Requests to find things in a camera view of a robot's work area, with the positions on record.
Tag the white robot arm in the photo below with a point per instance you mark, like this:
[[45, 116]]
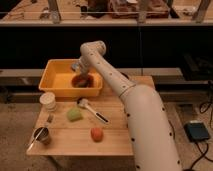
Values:
[[153, 146]]

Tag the red bowl in tray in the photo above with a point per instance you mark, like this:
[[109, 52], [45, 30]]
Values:
[[82, 81]]

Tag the yellow plastic tray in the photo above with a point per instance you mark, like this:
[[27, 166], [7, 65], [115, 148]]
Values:
[[58, 77]]

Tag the green round toy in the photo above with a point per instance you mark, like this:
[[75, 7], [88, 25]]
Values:
[[74, 114]]

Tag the wooden table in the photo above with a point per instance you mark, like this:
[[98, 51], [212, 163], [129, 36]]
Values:
[[74, 138]]

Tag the orange round toy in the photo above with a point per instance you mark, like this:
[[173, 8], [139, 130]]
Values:
[[96, 134]]

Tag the stack of white cups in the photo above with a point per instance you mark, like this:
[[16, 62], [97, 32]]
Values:
[[48, 101]]

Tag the metal cup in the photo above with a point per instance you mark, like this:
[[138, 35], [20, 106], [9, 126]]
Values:
[[44, 137]]

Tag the utensil in metal cup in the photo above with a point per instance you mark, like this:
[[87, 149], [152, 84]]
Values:
[[33, 141]]

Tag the black foot pedal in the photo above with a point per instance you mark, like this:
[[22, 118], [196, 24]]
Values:
[[196, 132]]

